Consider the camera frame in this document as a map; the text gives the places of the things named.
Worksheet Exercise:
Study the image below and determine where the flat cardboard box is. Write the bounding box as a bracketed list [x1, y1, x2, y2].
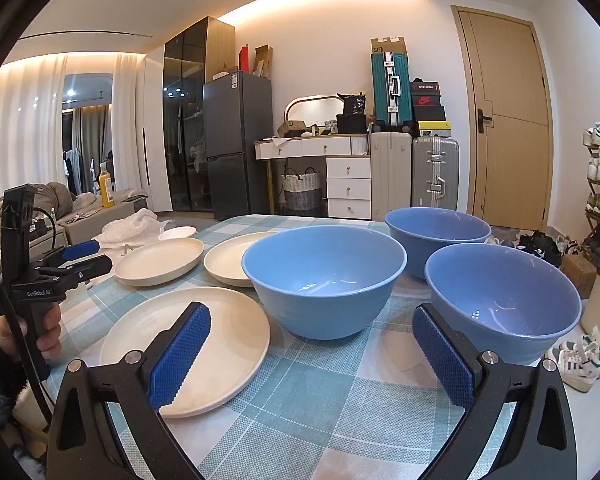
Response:
[370, 36, 408, 56]

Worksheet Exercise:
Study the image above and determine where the woven laundry basket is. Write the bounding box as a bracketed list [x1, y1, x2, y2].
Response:
[281, 166, 322, 212]

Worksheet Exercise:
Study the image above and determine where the white vanity desk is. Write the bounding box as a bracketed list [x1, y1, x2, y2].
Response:
[253, 134, 372, 221]

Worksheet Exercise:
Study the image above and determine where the pile of assorted shoes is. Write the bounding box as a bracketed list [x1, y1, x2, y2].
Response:
[490, 230, 576, 268]

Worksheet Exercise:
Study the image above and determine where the oval mirror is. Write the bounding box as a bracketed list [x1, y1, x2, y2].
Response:
[285, 94, 346, 133]

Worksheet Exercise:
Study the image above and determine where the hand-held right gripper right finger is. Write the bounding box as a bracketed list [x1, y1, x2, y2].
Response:
[412, 302, 578, 480]

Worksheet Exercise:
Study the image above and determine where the beige suitcase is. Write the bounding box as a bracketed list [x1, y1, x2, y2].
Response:
[369, 130, 413, 222]

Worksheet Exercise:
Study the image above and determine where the open cardboard packaging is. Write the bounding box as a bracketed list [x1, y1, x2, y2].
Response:
[252, 45, 273, 79]

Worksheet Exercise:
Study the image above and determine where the beige sofa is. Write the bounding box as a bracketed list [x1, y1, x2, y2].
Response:
[60, 187, 148, 246]

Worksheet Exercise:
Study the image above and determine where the teal suitcase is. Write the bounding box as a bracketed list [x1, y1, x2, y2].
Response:
[370, 51, 412, 128]

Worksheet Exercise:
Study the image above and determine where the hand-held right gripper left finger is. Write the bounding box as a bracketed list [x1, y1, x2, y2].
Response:
[46, 301, 213, 480]

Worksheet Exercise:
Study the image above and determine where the thin black cable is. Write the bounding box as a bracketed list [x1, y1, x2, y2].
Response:
[30, 206, 57, 253]

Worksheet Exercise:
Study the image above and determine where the dark glass cabinet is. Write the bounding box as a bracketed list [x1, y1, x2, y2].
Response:
[162, 16, 236, 213]

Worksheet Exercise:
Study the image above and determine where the thick black cable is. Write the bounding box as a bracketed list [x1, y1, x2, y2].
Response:
[0, 257, 53, 423]

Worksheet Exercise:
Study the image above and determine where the blue bowl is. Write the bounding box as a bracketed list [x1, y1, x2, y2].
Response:
[384, 206, 492, 281]
[424, 243, 582, 367]
[241, 225, 408, 341]

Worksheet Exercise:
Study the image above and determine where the wooden door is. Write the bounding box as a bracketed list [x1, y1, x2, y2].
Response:
[451, 5, 553, 233]

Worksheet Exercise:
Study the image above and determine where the white plastic bag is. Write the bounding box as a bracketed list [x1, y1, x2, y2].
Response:
[101, 208, 161, 251]

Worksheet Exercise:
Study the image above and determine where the white tall cabinet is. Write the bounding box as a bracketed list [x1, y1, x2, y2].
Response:
[142, 47, 174, 212]

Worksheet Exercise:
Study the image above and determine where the small white dish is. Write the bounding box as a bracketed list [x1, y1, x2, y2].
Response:
[158, 226, 198, 242]

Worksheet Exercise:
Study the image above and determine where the black paper bag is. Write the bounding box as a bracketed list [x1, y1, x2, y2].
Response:
[341, 92, 367, 117]

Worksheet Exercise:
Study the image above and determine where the person's left hand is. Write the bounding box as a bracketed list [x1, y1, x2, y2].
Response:
[0, 305, 62, 361]

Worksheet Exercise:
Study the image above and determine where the grey refrigerator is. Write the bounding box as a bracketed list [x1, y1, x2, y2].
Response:
[202, 71, 273, 221]

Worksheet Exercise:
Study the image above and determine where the brown cardboard box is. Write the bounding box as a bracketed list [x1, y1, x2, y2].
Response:
[561, 254, 598, 300]

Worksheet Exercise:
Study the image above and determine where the yellow and black shoe box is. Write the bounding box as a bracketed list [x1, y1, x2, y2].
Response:
[416, 120, 452, 138]

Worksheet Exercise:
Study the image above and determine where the orange juice bottle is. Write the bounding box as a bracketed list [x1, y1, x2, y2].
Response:
[97, 162, 116, 209]

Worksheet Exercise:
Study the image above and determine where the grey blanket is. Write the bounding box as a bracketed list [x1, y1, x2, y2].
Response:
[0, 181, 73, 241]

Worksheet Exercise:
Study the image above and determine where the silver suitcase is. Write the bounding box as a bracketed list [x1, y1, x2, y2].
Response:
[411, 136, 460, 211]

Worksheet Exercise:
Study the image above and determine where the person's left forearm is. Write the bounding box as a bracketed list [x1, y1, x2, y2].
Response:
[0, 327, 46, 431]

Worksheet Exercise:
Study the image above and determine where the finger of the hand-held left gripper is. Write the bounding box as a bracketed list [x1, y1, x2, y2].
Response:
[38, 255, 113, 289]
[35, 239, 101, 269]

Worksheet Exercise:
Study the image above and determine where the teal checked tablecloth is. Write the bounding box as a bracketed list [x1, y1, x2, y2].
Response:
[45, 214, 571, 480]

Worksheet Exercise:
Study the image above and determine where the white sheer curtain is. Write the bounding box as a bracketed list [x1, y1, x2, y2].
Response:
[0, 52, 146, 206]

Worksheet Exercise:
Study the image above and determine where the black storage basket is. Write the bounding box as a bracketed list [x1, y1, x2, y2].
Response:
[336, 114, 368, 135]

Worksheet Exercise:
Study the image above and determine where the cream plate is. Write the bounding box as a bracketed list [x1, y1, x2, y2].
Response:
[99, 287, 272, 420]
[114, 236, 206, 287]
[203, 231, 281, 288]

